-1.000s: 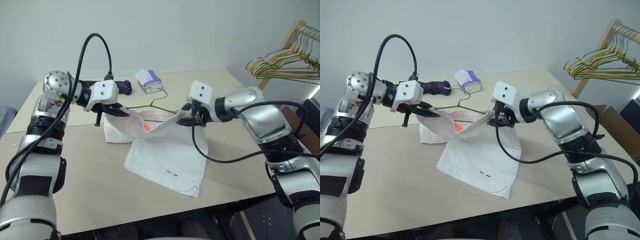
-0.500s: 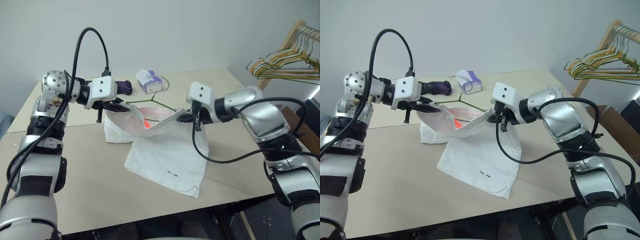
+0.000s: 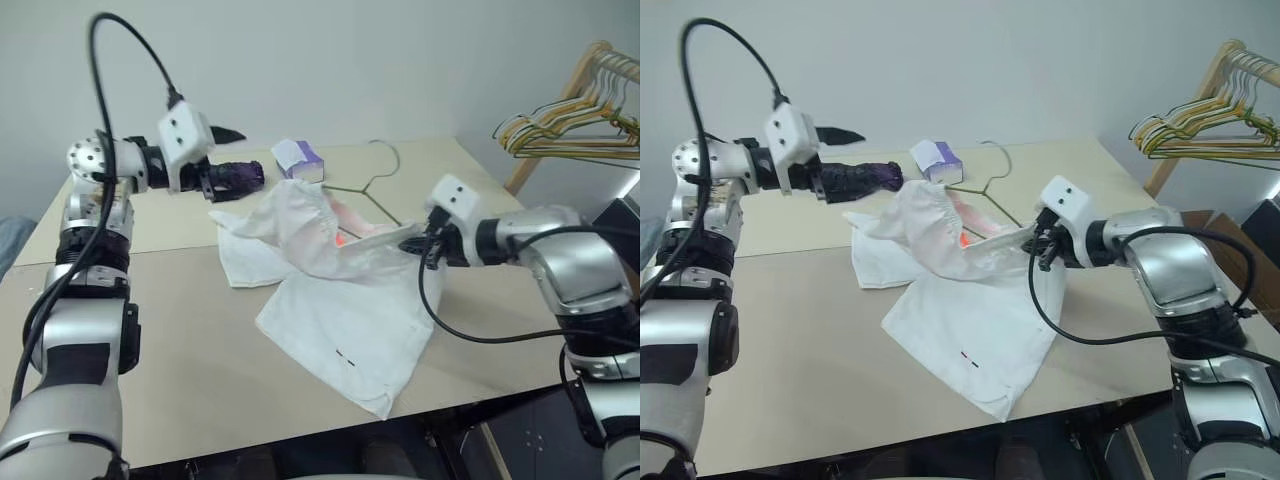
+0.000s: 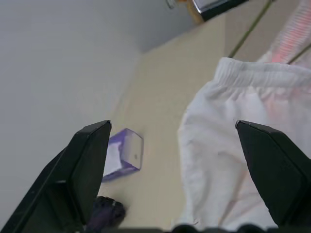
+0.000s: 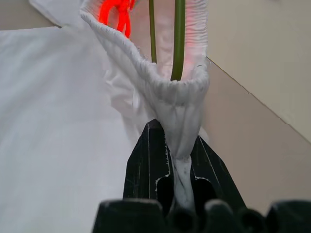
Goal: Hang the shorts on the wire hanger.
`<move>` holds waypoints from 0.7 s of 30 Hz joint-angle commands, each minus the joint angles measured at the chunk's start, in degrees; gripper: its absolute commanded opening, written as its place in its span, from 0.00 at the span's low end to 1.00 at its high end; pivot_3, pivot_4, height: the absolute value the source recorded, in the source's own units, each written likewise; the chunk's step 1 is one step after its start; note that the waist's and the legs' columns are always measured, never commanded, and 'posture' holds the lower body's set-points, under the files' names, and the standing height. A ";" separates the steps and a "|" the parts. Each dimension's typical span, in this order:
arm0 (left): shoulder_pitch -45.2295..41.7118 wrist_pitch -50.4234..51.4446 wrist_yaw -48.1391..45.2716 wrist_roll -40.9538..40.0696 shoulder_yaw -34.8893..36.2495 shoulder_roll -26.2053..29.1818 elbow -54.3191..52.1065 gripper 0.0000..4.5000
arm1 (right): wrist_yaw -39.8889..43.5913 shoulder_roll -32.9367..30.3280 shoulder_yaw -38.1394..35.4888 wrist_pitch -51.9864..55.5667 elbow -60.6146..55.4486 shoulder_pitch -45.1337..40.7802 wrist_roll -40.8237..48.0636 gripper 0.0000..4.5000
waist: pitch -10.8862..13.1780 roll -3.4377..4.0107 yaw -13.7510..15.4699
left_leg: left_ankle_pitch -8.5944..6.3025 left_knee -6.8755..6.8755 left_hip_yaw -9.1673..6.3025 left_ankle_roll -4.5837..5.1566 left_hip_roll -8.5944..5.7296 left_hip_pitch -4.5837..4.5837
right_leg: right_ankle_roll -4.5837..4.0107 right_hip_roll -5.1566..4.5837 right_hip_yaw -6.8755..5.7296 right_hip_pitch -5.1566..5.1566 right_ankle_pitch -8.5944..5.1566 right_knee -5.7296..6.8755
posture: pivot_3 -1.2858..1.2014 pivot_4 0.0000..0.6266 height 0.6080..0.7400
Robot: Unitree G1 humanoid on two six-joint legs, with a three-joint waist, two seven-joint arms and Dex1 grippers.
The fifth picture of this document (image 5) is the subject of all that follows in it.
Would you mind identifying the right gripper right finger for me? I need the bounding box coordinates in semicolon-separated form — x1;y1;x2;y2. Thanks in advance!
190;134;247;209

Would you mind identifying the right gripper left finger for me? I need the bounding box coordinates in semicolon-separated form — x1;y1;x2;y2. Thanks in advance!
122;118;176;214

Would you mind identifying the white garment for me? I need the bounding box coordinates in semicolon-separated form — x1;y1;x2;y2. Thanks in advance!
0;0;211;207

